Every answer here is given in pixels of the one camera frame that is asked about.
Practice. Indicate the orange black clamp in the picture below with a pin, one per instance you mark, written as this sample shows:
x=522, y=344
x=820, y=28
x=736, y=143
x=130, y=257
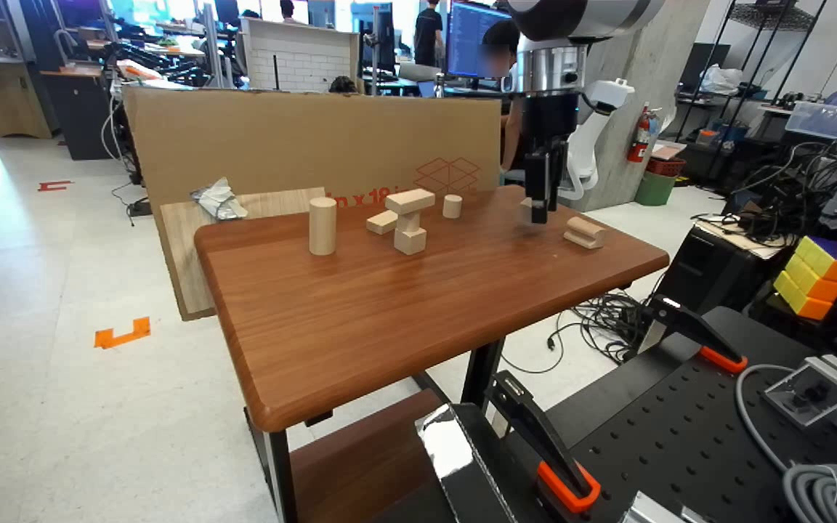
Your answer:
x=564, y=483

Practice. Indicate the long wooden bar block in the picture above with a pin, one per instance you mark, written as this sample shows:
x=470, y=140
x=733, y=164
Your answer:
x=412, y=201

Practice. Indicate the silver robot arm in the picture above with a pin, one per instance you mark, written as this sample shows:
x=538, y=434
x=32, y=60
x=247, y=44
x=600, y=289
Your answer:
x=554, y=60

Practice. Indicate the person with black hair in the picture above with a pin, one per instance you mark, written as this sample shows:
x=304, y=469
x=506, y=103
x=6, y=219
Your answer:
x=500, y=50

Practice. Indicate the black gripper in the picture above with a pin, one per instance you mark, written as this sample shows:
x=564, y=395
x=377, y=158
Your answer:
x=547, y=123

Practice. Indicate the computer monitor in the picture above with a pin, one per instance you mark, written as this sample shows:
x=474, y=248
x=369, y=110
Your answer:
x=462, y=39

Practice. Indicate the small wooden cube block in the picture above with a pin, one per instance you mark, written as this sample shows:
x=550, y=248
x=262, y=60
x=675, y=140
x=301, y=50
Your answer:
x=412, y=238

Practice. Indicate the green bucket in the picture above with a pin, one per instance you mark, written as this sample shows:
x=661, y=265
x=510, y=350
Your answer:
x=656, y=190

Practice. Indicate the flat rectangular wooden block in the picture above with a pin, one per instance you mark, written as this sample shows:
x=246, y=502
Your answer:
x=584, y=233

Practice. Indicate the large cardboard box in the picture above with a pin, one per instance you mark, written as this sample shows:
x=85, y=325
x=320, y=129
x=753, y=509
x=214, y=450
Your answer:
x=284, y=149

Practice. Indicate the colourful cube block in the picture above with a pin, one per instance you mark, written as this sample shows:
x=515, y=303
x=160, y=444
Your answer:
x=810, y=280

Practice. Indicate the small short wooden cylinder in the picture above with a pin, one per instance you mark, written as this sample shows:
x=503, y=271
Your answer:
x=451, y=209

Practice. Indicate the crumpled plastic bag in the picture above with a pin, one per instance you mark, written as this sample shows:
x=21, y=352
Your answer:
x=220, y=201

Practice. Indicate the black perforated board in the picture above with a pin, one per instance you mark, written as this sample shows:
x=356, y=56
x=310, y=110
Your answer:
x=666, y=427

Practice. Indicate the small flat wooden block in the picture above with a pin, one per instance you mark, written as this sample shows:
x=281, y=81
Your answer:
x=381, y=222

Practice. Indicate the tall wooden cylinder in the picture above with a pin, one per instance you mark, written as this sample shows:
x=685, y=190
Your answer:
x=320, y=226

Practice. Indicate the red fire extinguisher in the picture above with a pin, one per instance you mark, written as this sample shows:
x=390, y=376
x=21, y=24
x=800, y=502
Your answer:
x=640, y=136

